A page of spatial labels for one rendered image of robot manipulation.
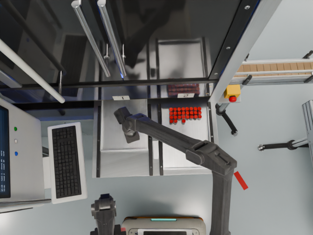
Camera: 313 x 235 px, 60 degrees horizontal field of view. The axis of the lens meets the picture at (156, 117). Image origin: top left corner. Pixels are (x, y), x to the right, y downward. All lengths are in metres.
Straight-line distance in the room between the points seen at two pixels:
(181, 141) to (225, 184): 0.21
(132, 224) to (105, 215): 1.14
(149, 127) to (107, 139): 0.48
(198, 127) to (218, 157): 0.62
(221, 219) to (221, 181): 0.16
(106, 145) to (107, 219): 0.64
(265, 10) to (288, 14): 2.31
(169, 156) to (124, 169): 0.25
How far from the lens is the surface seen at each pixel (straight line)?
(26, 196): 1.49
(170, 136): 1.02
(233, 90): 1.47
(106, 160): 1.52
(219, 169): 0.91
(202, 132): 1.53
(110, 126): 1.55
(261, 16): 0.89
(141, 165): 1.49
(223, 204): 0.99
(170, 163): 1.49
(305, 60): 1.76
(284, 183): 2.58
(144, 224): 2.11
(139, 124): 1.13
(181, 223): 2.11
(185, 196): 2.37
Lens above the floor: 2.36
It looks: 75 degrees down
